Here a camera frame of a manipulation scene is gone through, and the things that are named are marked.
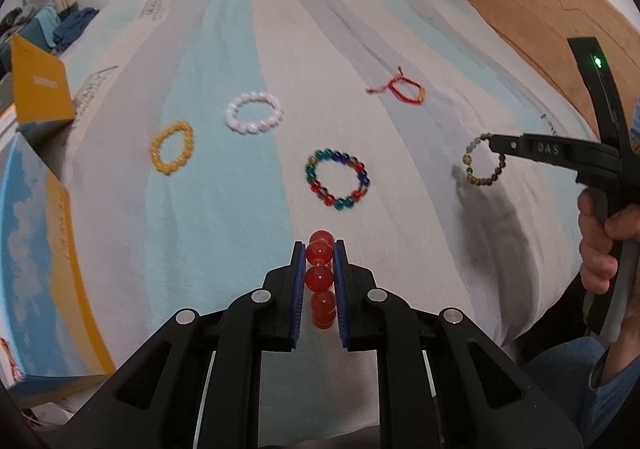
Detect brown green bead bracelet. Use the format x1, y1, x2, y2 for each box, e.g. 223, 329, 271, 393
461, 131, 508, 188

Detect red string bracelet gold charm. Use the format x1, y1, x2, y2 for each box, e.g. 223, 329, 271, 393
366, 66, 426, 105

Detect red large bead bracelet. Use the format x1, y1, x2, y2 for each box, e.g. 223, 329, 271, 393
304, 229, 338, 331

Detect multicolour glass bead bracelet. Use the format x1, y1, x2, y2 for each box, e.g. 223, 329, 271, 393
302, 146, 372, 213

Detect yellow bead bracelet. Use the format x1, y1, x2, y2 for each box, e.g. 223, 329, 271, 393
150, 120, 196, 177

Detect white pink bead bracelet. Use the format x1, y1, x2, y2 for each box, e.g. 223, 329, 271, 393
223, 91, 286, 136

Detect person's right hand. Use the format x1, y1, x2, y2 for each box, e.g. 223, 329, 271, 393
577, 190, 640, 295

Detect white cardboard box blue trim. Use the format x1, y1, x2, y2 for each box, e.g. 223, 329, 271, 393
1, 36, 115, 407

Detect striped blue grey bed sheet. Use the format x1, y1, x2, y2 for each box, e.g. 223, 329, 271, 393
46, 0, 601, 430

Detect dark blue crumpled clothes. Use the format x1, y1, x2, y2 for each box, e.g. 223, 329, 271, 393
53, 8, 100, 52

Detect teal hard-shell suitcase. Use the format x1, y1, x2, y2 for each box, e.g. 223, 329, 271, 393
17, 7, 61, 51

